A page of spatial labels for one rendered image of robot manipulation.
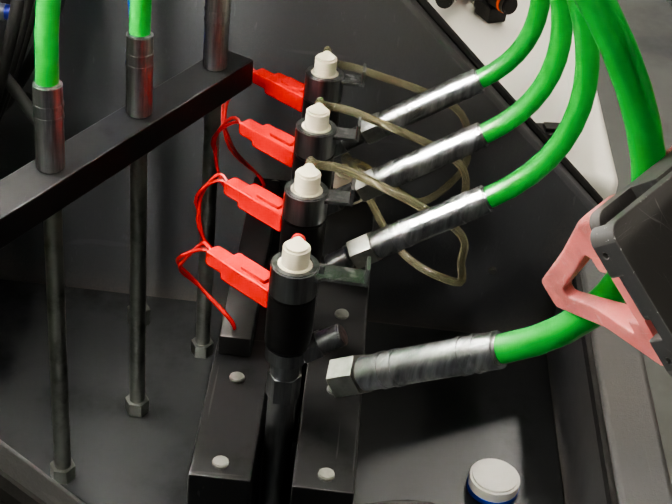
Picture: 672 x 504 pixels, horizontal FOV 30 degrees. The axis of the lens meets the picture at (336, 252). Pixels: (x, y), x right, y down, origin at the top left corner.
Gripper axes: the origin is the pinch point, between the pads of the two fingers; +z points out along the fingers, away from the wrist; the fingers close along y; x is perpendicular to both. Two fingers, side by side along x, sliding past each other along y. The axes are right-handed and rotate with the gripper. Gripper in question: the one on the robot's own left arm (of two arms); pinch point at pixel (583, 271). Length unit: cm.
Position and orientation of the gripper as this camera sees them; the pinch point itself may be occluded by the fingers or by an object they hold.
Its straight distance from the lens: 55.7
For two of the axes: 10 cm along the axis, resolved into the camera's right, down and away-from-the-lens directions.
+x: 5.3, 8.4, 1.0
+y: -7.2, 5.1, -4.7
